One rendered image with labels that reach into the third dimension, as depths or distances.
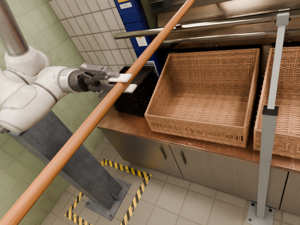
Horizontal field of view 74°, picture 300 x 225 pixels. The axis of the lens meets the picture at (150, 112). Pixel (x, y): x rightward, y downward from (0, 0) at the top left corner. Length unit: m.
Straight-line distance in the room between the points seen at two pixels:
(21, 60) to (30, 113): 0.48
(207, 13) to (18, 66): 1.03
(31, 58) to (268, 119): 1.08
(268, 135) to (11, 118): 0.85
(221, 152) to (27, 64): 1.07
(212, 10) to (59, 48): 1.27
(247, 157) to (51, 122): 1.04
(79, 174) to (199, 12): 1.24
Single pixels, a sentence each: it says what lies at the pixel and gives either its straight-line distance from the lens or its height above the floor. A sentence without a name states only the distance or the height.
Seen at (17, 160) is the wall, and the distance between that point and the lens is 1.86.
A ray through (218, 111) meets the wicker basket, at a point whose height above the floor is 0.59.
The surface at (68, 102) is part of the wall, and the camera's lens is 1.98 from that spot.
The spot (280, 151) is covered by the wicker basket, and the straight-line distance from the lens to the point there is 1.08.
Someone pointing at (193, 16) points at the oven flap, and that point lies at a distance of 1.29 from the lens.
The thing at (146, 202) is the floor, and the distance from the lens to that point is 1.72.
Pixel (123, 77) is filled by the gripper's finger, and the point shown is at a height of 1.22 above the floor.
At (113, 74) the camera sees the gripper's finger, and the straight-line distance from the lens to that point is 0.59.
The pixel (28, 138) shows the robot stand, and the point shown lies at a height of 0.94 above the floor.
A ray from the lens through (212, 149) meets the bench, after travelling 1.11.
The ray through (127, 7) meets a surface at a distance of 1.41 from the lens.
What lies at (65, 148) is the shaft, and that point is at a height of 1.21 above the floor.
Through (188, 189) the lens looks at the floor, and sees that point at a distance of 1.66.
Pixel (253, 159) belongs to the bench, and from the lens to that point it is 1.07.
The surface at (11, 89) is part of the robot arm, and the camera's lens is 0.76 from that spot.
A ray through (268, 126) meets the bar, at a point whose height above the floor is 0.90.
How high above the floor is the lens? 1.49
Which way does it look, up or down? 40 degrees down
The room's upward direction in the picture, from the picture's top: 25 degrees counter-clockwise
